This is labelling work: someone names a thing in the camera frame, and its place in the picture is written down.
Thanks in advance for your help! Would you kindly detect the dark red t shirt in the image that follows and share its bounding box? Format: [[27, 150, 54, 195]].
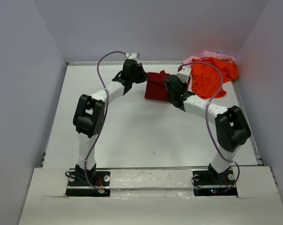
[[145, 70, 190, 102]]

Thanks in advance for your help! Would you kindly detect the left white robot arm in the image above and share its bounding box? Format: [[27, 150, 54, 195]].
[[73, 57, 147, 185]]

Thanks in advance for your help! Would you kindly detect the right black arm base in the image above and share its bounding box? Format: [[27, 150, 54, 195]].
[[191, 165, 238, 197]]

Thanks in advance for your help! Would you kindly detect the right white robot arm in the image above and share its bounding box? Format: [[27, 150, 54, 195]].
[[164, 75, 252, 184]]

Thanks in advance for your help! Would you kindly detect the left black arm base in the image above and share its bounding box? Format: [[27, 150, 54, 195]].
[[65, 165, 111, 197]]

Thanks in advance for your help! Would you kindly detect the orange t shirt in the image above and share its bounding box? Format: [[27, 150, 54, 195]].
[[191, 60, 239, 99]]

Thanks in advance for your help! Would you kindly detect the pink t shirt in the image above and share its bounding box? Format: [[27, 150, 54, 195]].
[[183, 51, 237, 69]]

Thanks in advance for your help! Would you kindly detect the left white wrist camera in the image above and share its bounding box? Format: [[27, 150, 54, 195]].
[[124, 52, 140, 64]]

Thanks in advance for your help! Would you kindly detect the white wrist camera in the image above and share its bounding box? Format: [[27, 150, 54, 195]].
[[124, 52, 140, 64], [176, 66, 191, 83]]

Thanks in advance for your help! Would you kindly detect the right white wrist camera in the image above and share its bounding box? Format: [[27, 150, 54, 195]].
[[176, 66, 191, 83]]

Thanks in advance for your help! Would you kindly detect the aluminium table edge rail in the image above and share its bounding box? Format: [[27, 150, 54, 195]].
[[66, 61, 182, 66]]

